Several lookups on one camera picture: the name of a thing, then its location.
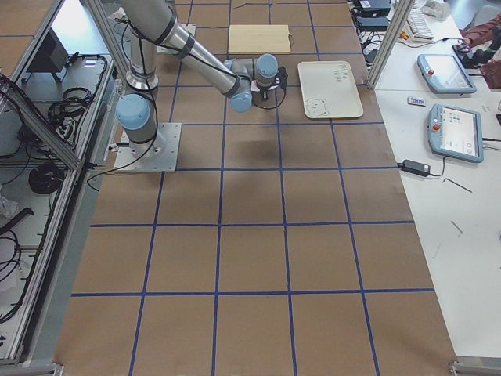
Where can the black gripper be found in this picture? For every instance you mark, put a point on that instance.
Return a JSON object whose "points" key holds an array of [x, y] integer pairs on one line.
{"points": [[264, 88]]}

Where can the white round plate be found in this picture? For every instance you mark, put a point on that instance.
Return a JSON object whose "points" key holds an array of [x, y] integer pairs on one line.
{"points": [[255, 87]]}

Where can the cream bear tray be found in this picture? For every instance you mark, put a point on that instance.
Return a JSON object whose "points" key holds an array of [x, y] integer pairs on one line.
{"points": [[329, 90]]}

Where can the bamboo cutting board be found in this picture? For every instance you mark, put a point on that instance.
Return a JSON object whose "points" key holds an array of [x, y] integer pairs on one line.
{"points": [[259, 38]]}

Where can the small printed card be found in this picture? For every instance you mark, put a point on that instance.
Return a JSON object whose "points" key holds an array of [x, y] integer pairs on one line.
{"points": [[416, 101]]}

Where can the white keyboard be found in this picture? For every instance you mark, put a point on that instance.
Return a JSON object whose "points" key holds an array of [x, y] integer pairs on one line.
{"points": [[417, 27]]}

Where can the black power adapter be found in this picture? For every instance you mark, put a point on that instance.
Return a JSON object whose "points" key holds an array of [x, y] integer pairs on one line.
{"points": [[414, 167]]}

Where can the upper teach pendant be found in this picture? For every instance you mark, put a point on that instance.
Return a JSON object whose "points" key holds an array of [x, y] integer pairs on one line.
{"points": [[445, 74]]}

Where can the teach pendant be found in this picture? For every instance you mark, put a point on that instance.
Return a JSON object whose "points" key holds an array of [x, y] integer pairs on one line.
{"points": [[455, 132], [445, 74]]}

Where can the lower teach pendant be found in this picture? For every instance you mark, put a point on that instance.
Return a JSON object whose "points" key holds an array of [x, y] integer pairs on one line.
{"points": [[455, 132]]}

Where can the black allen key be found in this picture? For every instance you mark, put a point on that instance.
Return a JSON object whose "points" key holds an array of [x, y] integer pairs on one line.
{"points": [[457, 184]]}

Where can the black monitor box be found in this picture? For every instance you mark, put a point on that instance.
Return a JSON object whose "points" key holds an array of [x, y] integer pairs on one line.
{"points": [[50, 58]]}

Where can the aluminium frame post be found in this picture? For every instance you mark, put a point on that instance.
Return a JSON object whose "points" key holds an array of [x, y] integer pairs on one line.
{"points": [[398, 18]]}

